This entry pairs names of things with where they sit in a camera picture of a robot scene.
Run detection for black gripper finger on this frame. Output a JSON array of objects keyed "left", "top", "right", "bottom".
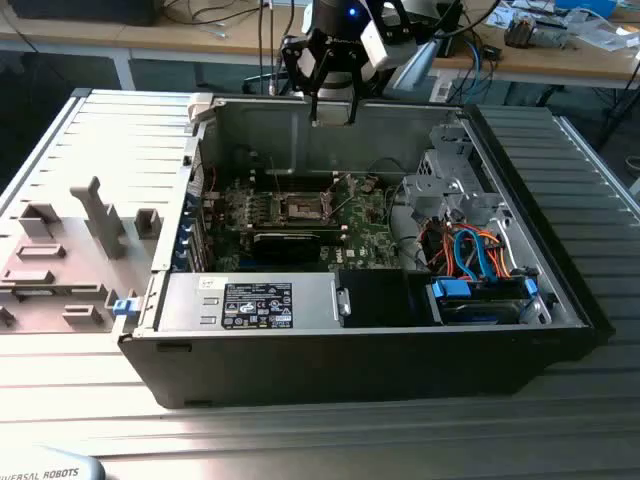
[
  {"left": 279, "top": 34, "right": 332, "bottom": 125},
  {"left": 343, "top": 48, "right": 372, "bottom": 125}
]

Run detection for orange wire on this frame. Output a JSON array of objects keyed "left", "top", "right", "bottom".
[{"left": 419, "top": 224, "right": 514, "bottom": 279}]

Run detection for metal disk bay cage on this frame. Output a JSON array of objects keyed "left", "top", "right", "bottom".
[{"left": 402, "top": 122, "right": 506, "bottom": 226}]

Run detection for silver CPU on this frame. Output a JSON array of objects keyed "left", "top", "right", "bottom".
[{"left": 314, "top": 104, "right": 352, "bottom": 127}]

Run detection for black graphics card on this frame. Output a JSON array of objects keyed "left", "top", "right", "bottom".
[{"left": 249, "top": 230, "right": 324, "bottom": 266}]

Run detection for finned CPU cooler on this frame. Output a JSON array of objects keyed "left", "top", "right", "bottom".
[{"left": 503, "top": 17, "right": 539, "bottom": 49}]

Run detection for silver power supply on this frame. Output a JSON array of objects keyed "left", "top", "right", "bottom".
[{"left": 153, "top": 272, "right": 346, "bottom": 334}]

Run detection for clear plastic bags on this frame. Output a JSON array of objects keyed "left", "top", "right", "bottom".
[{"left": 574, "top": 22, "right": 640, "bottom": 54}]

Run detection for black monitor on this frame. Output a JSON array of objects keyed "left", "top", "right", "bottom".
[{"left": 7, "top": 0, "right": 161, "bottom": 27}]

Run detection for light wooden desk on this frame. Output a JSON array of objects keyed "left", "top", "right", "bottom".
[
  {"left": 429, "top": 0, "right": 640, "bottom": 91},
  {"left": 0, "top": 0, "right": 314, "bottom": 66}
]

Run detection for green motherboard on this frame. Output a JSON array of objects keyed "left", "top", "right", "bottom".
[{"left": 202, "top": 172, "right": 401, "bottom": 274}]

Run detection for black PC case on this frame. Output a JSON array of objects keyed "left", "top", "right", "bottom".
[{"left": 115, "top": 92, "right": 616, "bottom": 410}]

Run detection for blue wire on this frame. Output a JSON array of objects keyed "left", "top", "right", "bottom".
[{"left": 452, "top": 222, "right": 494, "bottom": 284}]

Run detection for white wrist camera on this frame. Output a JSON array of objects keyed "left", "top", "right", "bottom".
[{"left": 357, "top": 19, "right": 391, "bottom": 69}]

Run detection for hard disk in blue carrier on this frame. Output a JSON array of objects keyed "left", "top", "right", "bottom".
[{"left": 424, "top": 277, "right": 541, "bottom": 326}]

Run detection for white plastic case latch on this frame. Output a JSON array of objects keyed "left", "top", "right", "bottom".
[{"left": 187, "top": 92, "right": 216, "bottom": 124}]

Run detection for grey parts rack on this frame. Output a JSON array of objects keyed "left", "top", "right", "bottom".
[{"left": 0, "top": 175, "right": 169, "bottom": 335}]

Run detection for blue box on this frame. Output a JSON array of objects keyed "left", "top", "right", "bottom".
[{"left": 554, "top": 0, "right": 619, "bottom": 19}]

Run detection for silver metal box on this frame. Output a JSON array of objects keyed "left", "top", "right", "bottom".
[{"left": 529, "top": 19, "right": 571, "bottom": 49}]

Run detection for CPU socket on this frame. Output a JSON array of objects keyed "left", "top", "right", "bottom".
[{"left": 272, "top": 192, "right": 334, "bottom": 226}]

